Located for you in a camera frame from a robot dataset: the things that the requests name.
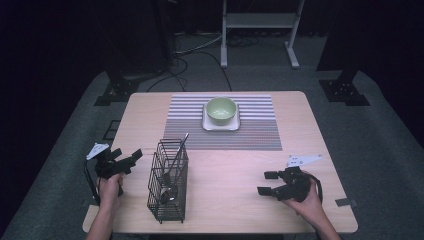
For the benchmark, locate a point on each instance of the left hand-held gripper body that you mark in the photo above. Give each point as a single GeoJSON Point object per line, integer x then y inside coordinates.
{"type": "Point", "coordinates": [106, 166]}

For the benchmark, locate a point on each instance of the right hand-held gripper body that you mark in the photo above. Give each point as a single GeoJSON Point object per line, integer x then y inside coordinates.
{"type": "Point", "coordinates": [295, 186]}

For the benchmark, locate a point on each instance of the green bowl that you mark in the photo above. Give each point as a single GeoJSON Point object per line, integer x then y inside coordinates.
{"type": "Point", "coordinates": [221, 111]}

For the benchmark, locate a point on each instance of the person's right hand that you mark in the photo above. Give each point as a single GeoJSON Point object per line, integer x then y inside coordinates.
{"type": "Point", "coordinates": [308, 206]}

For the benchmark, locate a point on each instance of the person's left hand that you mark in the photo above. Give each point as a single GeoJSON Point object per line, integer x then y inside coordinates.
{"type": "Point", "coordinates": [110, 191]}

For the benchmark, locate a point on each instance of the short metal spoon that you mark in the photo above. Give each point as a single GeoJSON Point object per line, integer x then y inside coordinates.
{"type": "Point", "coordinates": [168, 196]}

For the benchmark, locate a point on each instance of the grey tape strip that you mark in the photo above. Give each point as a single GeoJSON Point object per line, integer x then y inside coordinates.
{"type": "Point", "coordinates": [345, 202]}

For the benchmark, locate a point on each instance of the black stand base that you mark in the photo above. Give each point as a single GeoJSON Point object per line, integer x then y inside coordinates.
{"type": "Point", "coordinates": [345, 90]}
{"type": "Point", "coordinates": [116, 91]}

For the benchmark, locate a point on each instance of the striped placemat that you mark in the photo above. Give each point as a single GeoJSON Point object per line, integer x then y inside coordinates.
{"type": "Point", "coordinates": [196, 133]}

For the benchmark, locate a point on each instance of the white square plate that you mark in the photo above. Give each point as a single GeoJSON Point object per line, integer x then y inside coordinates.
{"type": "Point", "coordinates": [220, 126]}

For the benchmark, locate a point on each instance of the white metal stand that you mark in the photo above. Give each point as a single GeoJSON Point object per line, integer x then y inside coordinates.
{"type": "Point", "coordinates": [226, 43]}

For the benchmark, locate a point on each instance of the black square floor frame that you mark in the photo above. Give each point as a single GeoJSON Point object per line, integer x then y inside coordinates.
{"type": "Point", "coordinates": [111, 130]}

